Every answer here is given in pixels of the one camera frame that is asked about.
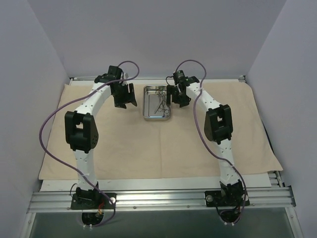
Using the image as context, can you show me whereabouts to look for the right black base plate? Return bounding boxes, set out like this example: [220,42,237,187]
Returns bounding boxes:
[204,190,245,207]

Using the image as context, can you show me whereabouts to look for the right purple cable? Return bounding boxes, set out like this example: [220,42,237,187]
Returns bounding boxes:
[174,59,250,225]

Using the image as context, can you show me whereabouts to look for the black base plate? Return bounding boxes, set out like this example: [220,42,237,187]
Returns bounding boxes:
[70,192,117,210]
[204,190,245,207]

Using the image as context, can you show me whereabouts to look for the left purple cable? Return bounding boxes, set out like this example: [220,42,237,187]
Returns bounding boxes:
[39,61,140,228]

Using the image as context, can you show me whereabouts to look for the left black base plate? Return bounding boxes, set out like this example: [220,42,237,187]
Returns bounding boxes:
[70,192,117,210]

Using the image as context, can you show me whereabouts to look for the back aluminium rail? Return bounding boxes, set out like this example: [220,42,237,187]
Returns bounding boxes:
[70,76,96,81]

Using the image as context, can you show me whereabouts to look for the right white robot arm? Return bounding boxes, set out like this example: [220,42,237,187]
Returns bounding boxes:
[166,70,243,205]

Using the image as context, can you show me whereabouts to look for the metal instrument tray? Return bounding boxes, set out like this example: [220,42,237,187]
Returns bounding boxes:
[143,85,171,121]

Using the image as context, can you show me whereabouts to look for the steel surgical forceps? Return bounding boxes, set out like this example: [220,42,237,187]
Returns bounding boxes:
[153,90,170,116]

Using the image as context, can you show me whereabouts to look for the front aluminium rail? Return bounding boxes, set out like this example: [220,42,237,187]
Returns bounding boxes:
[28,187,296,213]

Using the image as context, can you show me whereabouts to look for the purple cable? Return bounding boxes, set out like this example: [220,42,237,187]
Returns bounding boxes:
[174,59,250,225]
[39,61,140,228]

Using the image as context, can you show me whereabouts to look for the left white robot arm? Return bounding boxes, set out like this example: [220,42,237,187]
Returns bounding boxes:
[64,65,137,208]

